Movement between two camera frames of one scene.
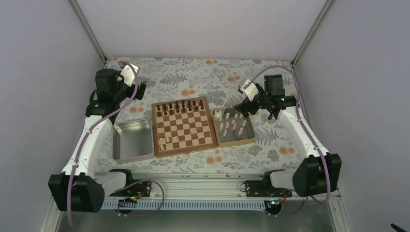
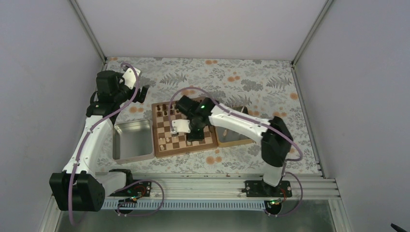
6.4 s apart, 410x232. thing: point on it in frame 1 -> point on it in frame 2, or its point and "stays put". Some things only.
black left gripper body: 119,95 stays put
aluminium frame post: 85,23 stays put
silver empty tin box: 133,141 stays put
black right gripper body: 253,110 -> 200,134
